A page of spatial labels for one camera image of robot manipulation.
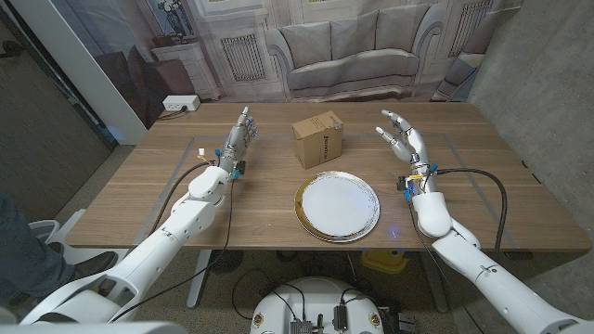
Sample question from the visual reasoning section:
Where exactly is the black power strip cord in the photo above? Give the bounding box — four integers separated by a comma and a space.
157, 105, 189, 122

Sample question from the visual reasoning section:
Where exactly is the black round vented disc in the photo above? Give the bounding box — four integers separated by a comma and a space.
208, 250, 245, 275

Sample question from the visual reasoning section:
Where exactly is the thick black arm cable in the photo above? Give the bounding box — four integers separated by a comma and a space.
433, 167, 509, 261
148, 161, 218, 236

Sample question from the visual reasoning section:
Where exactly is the white gold-rimmed paper plate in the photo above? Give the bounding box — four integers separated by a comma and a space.
293, 171, 381, 244

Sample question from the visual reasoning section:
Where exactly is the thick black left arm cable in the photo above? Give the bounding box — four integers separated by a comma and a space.
148, 161, 218, 236

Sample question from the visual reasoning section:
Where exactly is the yellow object under table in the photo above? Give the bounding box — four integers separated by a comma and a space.
360, 249, 410, 275

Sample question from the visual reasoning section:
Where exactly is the white power strip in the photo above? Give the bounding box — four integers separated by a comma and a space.
161, 95, 201, 112

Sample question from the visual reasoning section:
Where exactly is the dark leather shoe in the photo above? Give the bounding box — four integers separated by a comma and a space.
8, 250, 120, 307

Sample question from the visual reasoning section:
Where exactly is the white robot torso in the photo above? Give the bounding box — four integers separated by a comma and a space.
249, 276, 385, 334

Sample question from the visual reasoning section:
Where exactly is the white slanted pillar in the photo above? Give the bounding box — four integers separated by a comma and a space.
8, 0, 149, 146

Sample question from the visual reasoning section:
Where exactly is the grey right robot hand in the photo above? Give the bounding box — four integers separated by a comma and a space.
374, 109, 433, 166

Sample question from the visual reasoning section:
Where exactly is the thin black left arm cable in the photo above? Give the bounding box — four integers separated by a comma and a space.
110, 178, 236, 324

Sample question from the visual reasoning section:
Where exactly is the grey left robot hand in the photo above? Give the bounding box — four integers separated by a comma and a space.
216, 106, 259, 180

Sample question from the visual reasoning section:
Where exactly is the white chair base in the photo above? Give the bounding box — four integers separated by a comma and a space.
27, 208, 132, 266

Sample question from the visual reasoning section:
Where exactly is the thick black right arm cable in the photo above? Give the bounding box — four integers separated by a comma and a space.
433, 167, 509, 261

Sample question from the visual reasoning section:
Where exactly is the blue jeans leg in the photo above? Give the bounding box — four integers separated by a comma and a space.
0, 189, 76, 302

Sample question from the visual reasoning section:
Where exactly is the black looped floor cable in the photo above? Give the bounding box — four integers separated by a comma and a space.
230, 267, 308, 322

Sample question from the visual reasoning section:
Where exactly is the cardboard packing box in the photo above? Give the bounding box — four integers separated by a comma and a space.
291, 109, 345, 171

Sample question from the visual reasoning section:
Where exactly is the grey tape outline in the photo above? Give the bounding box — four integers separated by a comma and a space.
134, 133, 520, 250

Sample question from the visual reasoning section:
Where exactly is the printed living room backdrop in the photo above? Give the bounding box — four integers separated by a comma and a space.
48, 0, 524, 131

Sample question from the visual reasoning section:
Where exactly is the white table leg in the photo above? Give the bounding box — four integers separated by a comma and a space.
186, 249, 213, 310
420, 250, 450, 315

